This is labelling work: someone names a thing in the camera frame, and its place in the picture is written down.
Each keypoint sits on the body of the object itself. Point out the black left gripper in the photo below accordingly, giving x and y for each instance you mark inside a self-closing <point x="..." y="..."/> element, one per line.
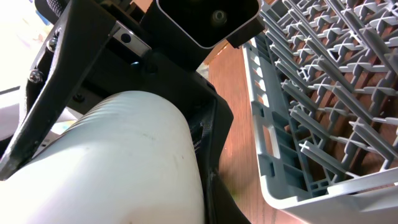
<point x="130" y="61"/>

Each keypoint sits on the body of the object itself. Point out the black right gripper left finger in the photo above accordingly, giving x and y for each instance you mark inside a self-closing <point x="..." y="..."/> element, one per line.
<point x="84" y="29"/>

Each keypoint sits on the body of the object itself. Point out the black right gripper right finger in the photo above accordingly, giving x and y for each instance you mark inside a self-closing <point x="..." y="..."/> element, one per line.
<point x="209" y="129"/>

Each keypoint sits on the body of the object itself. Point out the white ribbed cup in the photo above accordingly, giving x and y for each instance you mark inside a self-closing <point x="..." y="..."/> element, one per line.
<point x="129" y="160"/>

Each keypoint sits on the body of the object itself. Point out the grey plastic dish rack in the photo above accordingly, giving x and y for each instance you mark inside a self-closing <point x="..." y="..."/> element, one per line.
<point x="322" y="81"/>

